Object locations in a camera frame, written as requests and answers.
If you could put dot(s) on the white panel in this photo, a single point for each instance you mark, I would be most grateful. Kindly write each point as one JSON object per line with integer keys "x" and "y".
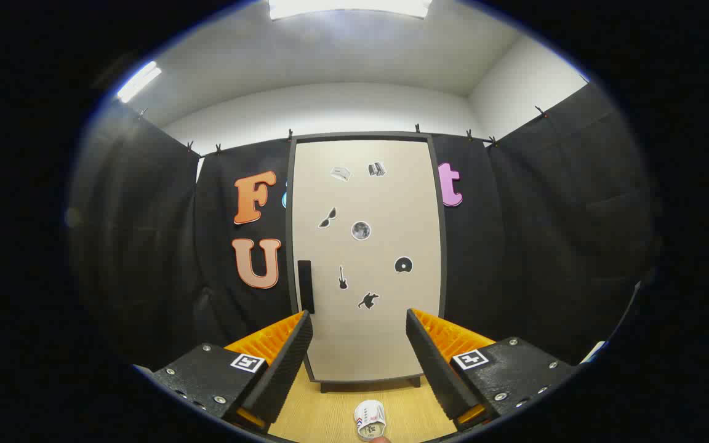
{"x": 594, "y": 352}

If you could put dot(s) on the grey shoe cabinet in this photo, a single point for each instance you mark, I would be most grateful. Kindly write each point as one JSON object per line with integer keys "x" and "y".
{"x": 291, "y": 203}

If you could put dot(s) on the beige shoe cabinet door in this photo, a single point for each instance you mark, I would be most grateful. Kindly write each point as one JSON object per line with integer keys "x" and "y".
{"x": 379, "y": 203}

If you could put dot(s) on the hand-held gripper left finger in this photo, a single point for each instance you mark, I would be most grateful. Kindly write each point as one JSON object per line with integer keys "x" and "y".
{"x": 287, "y": 369}

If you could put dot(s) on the narrow ceiling light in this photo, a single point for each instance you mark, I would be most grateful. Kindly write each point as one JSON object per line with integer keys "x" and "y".
{"x": 139, "y": 81}

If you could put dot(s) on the black backdrop cloth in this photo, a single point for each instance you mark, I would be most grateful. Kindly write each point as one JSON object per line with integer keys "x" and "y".
{"x": 514, "y": 246}

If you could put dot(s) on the white canvas shoe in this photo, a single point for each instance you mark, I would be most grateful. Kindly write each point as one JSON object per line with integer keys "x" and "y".
{"x": 370, "y": 419}

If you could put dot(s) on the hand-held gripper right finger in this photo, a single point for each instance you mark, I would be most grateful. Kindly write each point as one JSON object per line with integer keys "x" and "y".
{"x": 434, "y": 369}

